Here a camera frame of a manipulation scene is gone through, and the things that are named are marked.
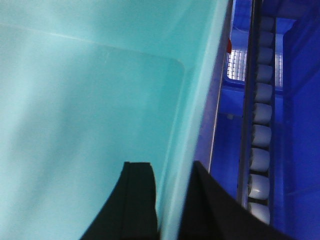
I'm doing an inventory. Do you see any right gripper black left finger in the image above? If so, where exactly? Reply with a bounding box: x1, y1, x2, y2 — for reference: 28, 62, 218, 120
81, 162, 158, 240

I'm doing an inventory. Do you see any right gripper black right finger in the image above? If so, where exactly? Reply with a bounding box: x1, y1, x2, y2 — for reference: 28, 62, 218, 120
178, 161, 290, 240

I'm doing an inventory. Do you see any light blue plastic bin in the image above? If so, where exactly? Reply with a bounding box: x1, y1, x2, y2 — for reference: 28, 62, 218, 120
0, 0, 233, 240

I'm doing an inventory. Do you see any dark blue bin lower middle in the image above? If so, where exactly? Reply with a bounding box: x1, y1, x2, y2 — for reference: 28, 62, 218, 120
210, 0, 252, 198

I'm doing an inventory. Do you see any dark blue bin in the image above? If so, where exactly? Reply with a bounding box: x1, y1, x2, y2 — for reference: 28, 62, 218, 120
273, 15, 320, 240
210, 0, 252, 198

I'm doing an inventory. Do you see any dark blue bin upper right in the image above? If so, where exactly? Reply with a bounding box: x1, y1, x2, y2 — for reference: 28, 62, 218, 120
273, 15, 320, 240

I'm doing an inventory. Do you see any white roller track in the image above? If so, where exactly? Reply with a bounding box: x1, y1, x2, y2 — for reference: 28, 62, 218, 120
246, 17, 274, 225

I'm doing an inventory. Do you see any red snack package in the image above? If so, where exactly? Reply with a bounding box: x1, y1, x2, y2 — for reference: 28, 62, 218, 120
226, 38, 232, 54

